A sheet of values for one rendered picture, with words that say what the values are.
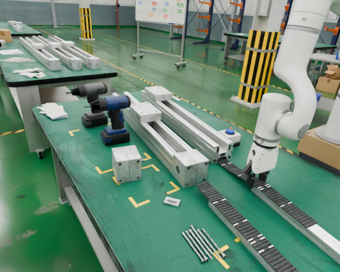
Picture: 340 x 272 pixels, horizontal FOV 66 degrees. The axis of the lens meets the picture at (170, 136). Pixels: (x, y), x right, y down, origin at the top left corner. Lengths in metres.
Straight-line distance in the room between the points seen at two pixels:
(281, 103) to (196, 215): 0.43
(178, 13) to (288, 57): 5.75
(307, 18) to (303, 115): 0.25
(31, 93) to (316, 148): 2.11
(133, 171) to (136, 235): 0.25
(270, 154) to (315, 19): 0.41
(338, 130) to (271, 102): 0.55
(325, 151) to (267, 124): 0.51
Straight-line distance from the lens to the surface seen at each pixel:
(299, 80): 0.81
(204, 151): 1.14
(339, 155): 1.30
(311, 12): 0.83
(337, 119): 1.31
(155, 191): 0.93
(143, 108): 1.29
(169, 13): 6.64
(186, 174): 0.92
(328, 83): 5.99
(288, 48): 0.83
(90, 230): 1.60
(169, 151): 1.00
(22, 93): 2.47
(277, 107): 0.84
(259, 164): 0.91
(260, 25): 4.38
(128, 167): 0.94
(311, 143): 1.34
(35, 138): 2.62
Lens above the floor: 1.37
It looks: 27 degrees down
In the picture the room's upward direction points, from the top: 3 degrees clockwise
